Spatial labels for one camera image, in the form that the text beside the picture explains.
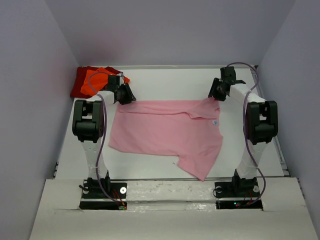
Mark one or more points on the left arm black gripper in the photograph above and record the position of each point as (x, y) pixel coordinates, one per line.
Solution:
(129, 96)

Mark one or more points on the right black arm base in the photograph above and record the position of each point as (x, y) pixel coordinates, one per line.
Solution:
(229, 197)

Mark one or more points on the pink t shirt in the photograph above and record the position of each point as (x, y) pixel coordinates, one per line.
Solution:
(187, 129)

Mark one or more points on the dark red folded t shirt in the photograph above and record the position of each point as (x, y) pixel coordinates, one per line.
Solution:
(77, 82)

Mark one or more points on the orange folded t shirt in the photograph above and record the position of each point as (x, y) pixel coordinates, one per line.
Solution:
(104, 91)

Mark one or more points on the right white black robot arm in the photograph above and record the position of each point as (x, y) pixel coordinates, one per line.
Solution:
(248, 168)

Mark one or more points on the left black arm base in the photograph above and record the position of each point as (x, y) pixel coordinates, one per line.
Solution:
(93, 198)

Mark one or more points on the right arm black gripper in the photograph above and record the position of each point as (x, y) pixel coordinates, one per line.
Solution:
(213, 91)

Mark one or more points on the aluminium table edge rail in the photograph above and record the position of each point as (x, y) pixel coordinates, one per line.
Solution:
(263, 127)

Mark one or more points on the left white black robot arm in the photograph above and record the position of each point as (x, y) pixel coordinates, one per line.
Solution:
(89, 125)

